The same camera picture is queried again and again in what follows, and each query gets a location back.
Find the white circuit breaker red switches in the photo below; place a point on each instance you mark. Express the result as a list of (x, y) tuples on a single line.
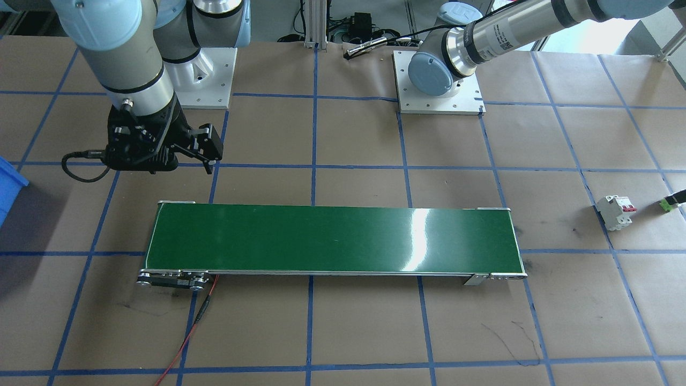
[(613, 212)]

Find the blue storage bin foam liner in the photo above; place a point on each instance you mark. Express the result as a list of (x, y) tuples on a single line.
[(9, 187)]

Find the green conveyor belt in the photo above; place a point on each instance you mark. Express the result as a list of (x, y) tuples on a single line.
[(332, 238)]

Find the black power supply box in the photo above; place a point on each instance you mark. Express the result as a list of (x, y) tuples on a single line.
[(363, 24)]

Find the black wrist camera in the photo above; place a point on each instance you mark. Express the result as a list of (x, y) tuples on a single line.
[(134, 160)]

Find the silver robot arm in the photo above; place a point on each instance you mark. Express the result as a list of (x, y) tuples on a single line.
[(509, 32), (118, 48)]

